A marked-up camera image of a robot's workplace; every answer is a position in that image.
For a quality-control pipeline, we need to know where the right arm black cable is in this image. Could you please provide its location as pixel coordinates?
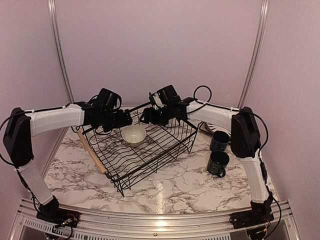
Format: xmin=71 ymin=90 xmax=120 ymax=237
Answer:
xmin=192 ymin=85 xmax=282 ymax=226

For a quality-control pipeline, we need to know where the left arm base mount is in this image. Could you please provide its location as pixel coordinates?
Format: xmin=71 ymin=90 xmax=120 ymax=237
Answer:
xmin=33 ymin=196 xmax=80 ymax=228

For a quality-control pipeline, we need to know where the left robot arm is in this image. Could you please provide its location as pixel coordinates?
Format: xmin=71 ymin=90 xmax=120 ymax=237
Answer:
xmin=0 ymin=88 xmax=133 ymax=223

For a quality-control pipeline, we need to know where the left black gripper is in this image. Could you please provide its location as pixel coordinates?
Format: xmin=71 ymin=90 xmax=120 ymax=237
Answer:
xmin=100 ymin=108 xmax=133 ymax=133

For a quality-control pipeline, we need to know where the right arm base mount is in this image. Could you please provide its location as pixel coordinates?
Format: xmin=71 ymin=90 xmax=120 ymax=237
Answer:
xmin=229 ymin=202 xmax=275 ymax=229

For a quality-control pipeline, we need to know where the beige ceramic bowl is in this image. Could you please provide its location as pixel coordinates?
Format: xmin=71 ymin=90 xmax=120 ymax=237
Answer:
xmin=121 ymin=125 xmax=147 ymax=147

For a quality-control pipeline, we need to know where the white striped round plate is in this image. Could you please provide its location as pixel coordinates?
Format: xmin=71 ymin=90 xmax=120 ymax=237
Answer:
xmin=204 ymin=122 xmax=231 ymax=136

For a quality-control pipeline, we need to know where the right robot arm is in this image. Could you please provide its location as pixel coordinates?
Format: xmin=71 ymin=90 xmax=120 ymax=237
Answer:
xmin=139 ymin=85 xmax=273 ymax=224

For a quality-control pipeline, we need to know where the dark green mug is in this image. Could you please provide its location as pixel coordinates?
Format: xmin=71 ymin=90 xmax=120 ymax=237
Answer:
xmin=206 ymin=150 xmax=230 ymax=178

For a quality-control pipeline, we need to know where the left aluminium corner post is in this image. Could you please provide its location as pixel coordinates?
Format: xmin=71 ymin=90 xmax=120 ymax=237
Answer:
xmin=47 ymin=0 xmax=77 ymax=111

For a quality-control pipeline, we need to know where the black wire dish rack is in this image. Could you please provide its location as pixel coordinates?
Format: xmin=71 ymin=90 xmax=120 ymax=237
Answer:
xmin=74 ymin=103 xmax=198 ymax=194

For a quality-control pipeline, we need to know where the aluminium corner post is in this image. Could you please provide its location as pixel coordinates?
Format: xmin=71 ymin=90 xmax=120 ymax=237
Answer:
xmin=237 ymin=0 xmax=270 ymax=108
xmin=47 ymin=0 xmax=77 ymax=111

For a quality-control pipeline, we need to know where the right aluminium corner post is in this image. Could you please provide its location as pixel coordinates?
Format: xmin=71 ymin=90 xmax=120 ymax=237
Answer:
xmin=237 ymin=0 xmax=270 ymax=108

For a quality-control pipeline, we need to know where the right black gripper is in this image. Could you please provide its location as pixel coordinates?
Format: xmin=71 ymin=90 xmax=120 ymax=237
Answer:
xmin=139 ymin=105 xmax=173 ymax=127

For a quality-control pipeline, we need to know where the left wooden rack handle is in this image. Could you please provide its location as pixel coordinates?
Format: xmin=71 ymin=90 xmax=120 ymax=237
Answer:
xmin=76 ymin=130 xmax=107 ymax=174

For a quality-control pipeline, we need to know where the navy blue mug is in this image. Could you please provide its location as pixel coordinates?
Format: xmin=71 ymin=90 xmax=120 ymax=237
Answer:
xmin=209 ymin=130 xmax=230 ymax=152

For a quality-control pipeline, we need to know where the aluminium front frame rail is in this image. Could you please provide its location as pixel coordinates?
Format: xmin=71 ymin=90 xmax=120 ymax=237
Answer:
xmin=14 ymin=197 xmax=301 ymax=240

